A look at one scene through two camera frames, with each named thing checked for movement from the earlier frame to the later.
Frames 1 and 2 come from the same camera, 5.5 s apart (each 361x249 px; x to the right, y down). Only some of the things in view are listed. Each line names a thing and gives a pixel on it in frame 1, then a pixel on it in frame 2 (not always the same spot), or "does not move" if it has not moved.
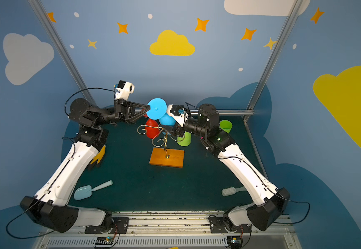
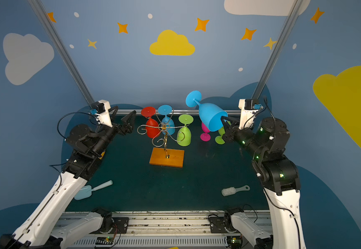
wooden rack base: x=167 y=157 does not move
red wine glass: x=152 y=132 does not move
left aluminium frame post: x=44 y=21 does not move
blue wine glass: x=158 y=111 to x=210 y=115
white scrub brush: x=232 y=191 does not move
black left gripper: x=122 y=110 to x=118 y=126
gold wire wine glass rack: x=162 y=129 does not move
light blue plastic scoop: x=85 y=192 does not move
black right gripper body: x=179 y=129 to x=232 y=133
